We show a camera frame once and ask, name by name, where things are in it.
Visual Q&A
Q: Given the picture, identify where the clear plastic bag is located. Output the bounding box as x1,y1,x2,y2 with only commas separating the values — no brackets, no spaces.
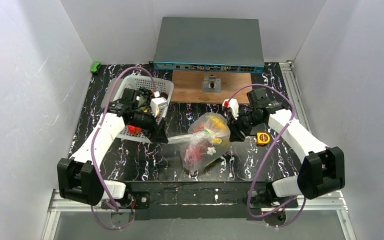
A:
168,112,232,174

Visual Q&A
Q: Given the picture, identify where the dark grape bunch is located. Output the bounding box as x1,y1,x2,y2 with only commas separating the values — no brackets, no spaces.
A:
159,92,169,100

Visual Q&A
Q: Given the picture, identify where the yellow fake banana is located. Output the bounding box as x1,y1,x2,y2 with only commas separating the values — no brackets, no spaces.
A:
208,114,226,131

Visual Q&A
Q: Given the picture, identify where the yellow tape measure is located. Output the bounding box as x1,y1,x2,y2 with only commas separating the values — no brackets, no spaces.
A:
256,132,271,146

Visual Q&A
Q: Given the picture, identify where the white plastic basket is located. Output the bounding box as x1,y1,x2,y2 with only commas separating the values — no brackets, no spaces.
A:
102,75,174,144

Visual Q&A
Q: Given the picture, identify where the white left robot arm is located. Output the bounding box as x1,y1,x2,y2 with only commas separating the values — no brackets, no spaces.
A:
57,87,168,210

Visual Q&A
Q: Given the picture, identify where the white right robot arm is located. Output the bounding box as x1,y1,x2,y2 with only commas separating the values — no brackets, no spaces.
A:
222,84,345,202

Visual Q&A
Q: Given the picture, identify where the grey network switch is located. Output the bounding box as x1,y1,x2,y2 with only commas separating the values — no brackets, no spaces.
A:
153,16,265,74

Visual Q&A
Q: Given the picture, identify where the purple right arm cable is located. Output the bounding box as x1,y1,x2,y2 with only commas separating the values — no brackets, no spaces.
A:
226,84,307,229

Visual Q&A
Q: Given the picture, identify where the grey metal bracket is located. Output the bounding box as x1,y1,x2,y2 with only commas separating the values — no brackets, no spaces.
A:
202,74,222,94

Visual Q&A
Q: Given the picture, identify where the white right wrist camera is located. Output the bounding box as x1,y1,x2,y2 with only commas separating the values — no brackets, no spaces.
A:
222,98,239,120

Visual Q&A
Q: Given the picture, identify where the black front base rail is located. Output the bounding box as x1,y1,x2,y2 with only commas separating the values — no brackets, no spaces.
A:
116,181,287,221

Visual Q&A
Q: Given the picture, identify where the red fake apple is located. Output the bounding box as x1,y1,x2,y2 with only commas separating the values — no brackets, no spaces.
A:
127,125,142,135

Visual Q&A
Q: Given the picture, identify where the wooden board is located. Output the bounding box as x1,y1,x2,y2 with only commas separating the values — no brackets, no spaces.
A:
170,70,252,104

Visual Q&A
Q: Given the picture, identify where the red lychee bunch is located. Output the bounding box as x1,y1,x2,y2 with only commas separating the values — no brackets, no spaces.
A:
182,146,208,165

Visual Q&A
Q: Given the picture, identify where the green clip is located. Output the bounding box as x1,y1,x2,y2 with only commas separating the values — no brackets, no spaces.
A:
90,61,101,74

